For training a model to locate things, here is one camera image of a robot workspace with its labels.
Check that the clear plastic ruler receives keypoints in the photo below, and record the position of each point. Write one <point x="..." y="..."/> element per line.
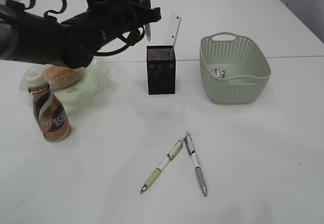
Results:
<point x="172" y="31"/>

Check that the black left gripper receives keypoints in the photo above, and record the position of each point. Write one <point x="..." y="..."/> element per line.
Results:
<point x="120" y="18"/>

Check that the white grey pen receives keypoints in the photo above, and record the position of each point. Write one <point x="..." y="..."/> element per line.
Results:
<point x="195" y="161"/>

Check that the black mesh pen holder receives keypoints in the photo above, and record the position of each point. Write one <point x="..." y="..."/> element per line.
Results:
<point x="161" y="70"/>

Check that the yellow grip pen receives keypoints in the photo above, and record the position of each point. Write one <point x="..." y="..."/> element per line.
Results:
<point x="167" y="159"/>

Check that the large paper ball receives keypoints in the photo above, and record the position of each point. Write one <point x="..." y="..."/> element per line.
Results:
<point x="218" y="72"/>

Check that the brown Nescafe coffee bottle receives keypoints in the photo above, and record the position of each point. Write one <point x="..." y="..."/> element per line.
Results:
<point x="48" y="111"/>

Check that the translucent green wavy plate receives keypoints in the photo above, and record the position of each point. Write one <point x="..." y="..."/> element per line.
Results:
<point x="86" y="87"/>

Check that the green plastic woven basket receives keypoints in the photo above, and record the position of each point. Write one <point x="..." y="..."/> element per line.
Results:
<point x="247" y="71"/>

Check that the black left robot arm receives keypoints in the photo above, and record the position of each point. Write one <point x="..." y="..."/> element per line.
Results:
<point x="26" y="37"/>

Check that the golden bread roll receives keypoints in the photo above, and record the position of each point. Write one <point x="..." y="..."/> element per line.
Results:
<point x="59" y="77"/>

